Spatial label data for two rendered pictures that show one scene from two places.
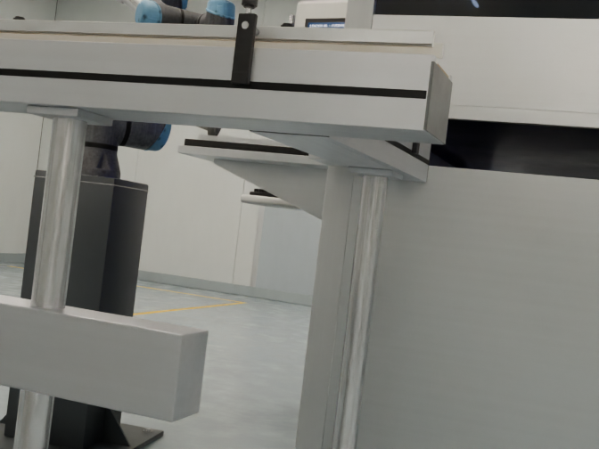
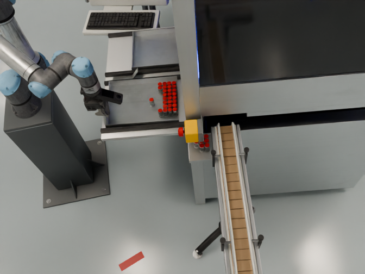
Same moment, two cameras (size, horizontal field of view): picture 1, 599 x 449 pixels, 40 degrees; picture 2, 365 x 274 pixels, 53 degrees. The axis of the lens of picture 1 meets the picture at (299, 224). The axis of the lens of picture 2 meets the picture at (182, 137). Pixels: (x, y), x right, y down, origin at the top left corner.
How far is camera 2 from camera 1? 1.92 m
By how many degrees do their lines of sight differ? 60
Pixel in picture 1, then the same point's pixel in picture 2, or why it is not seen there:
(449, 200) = (249, 137)
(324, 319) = (197, 169)
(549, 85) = (299, 100)
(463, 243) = (256, 146)
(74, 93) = not seen: outside the picture
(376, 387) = not seen: hidden behind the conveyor
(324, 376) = (201, 179)
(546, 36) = (299, 85)
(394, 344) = not seen: hidden behind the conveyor
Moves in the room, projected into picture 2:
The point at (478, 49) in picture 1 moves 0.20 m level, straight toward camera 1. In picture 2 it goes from (262, 93) to (280, 135)
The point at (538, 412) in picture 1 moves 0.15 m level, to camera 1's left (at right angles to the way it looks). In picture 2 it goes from (284, 172) to (261, 183)
